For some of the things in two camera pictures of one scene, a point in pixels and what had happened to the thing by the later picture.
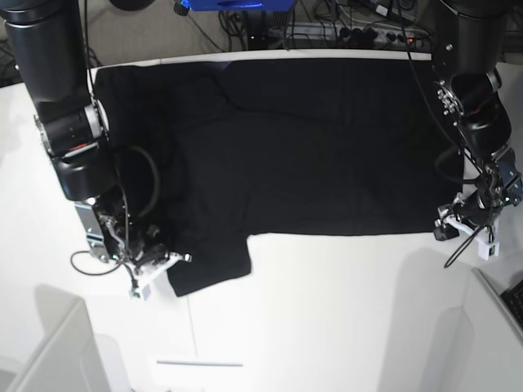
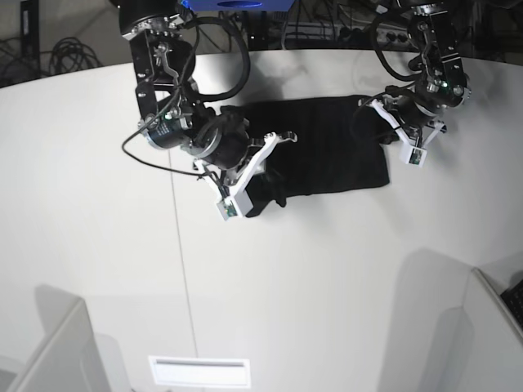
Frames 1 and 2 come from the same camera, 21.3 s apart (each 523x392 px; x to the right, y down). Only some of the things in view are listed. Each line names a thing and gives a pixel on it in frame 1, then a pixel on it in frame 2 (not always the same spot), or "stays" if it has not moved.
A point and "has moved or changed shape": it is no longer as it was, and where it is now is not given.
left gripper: [148, 257] → [226, 154]
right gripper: [476, 211] → [409, 118]
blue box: [239, 5] stays
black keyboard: [513, 298] stays
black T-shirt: [211, 153] has moved or changed shape
